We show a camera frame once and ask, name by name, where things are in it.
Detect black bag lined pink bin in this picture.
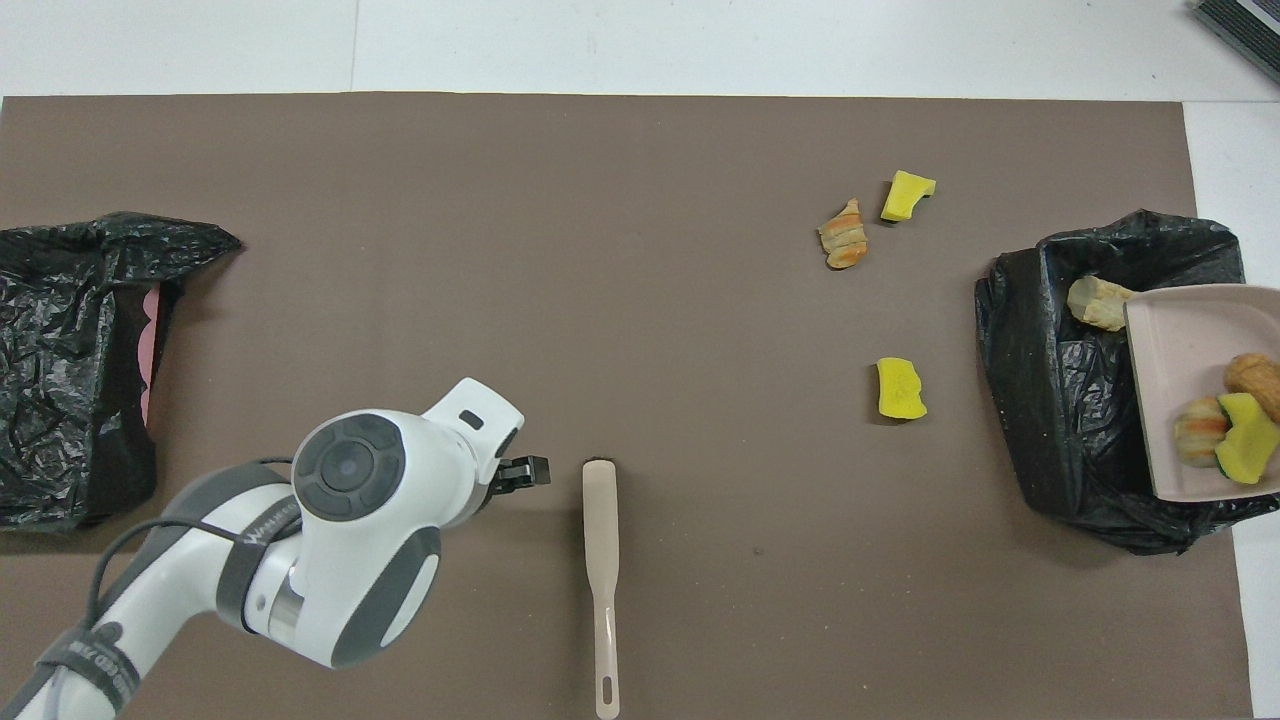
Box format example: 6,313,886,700
0,212,243,532

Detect beige plastic dustpan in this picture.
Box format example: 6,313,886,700
1123,284,1280,503

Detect pale bread piece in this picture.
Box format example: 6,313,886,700
1174,396,1231,468

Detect brown table mat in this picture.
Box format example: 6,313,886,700
0,92,1254,720

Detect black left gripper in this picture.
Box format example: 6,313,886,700
478,455,553,513

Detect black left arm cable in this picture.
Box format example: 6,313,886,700
85,458,301,641

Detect brown round bun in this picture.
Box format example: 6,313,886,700
1225,353,1280,421

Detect beige hand brush black bristles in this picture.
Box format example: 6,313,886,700
583,458,622,720

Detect sliced orange bread toy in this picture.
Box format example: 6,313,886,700
818,198,869,270

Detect dark grey ribbed object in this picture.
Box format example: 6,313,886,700
1190,0,1280,86

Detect pale tan bread chunk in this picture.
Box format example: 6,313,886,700
1067,276,1136,333

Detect yellow sponge piece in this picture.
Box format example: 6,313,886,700
1215,392,1280,486
881,170,938,223
877,357,928,421

